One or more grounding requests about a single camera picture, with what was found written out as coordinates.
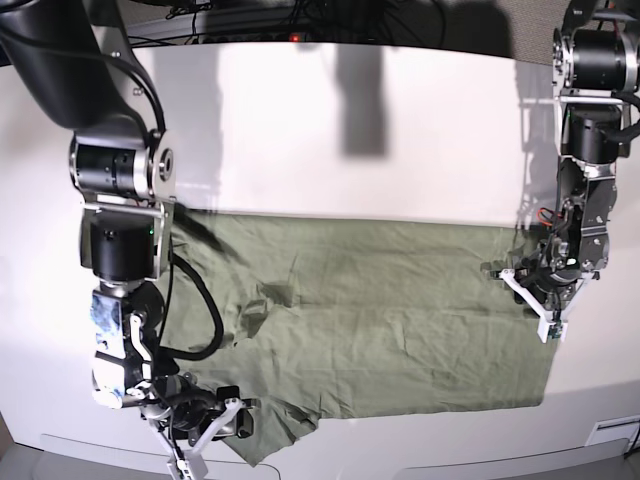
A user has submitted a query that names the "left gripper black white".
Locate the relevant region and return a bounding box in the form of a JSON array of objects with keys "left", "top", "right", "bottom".
[{"left": 480, "top": 249, "right": 600, "bottom": 323}]

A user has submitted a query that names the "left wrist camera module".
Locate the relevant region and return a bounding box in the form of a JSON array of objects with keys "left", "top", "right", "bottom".
[{"left": 536, "top": 318, "right": 569, "bottom": 343}]

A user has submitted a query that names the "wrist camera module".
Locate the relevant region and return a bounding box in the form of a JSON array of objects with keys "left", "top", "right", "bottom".
[
  {"left": 167, "top": 449, "right": 208, "bottom": 480},
  {"left": 536, "top": 318, "right": 569, "bottom": 343}
]

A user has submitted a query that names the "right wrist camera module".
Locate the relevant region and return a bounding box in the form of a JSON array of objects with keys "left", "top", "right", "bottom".
[{"left": 167, "top": 449, "right": 208, "bottom": 480}]

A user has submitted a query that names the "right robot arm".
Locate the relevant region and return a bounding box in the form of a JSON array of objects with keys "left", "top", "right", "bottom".
[{"left": 1, "top": 1, "right": 257, "bottom": 451}]

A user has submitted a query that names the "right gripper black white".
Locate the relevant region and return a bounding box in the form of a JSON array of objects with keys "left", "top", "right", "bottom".
[{"left": 124, "top": 374, "right": 260, "bottom": 448}]

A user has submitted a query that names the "black power strip red light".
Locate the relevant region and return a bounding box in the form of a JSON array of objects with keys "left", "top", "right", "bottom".
[{"left": 198, "top": 31, "right": 316, "bottom": 44}]

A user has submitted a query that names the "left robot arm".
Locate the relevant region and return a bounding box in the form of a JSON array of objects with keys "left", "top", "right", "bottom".
[{"left": 490, "top": 1, "right": 639, "bottom": 341}]

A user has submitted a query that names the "green T-shirt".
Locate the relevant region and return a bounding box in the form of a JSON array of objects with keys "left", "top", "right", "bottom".
[{"left": 172, "top": 208, "right": 556, "bottom": 466}]

